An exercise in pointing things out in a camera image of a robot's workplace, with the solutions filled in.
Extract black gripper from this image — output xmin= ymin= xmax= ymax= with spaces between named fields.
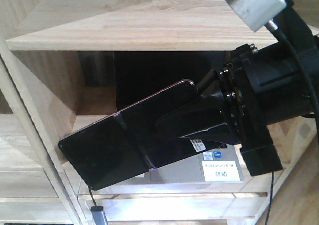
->
xmin=155 ymin=0 xmax=319 ymax=176

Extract black foldable phone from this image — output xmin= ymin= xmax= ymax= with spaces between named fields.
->
xmin=58 ymin=79 xmax=225 ymax=191

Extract white laptop label sticker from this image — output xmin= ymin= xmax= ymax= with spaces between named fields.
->
xmin=202 ymin=161 xmax=240 ymax=182

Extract open silver laptop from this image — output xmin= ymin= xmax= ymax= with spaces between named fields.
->
xmin=136 ymin=51 xmax=245 ymax=184

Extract right wooden shelf unit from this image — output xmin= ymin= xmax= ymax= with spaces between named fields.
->
xmin=0 ymin=0 xmax=319 ymax=225

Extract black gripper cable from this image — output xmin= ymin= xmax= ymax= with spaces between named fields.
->
xmin=265 ymin=20 xmax=319 ymax=225

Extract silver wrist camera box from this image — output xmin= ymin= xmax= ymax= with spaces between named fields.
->
xmin=225 ymin=0 xmax=287 ymax=33

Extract grey USB plug cable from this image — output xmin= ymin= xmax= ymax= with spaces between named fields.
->
xmin=86 ymin=184 xmax=109 ymax=225

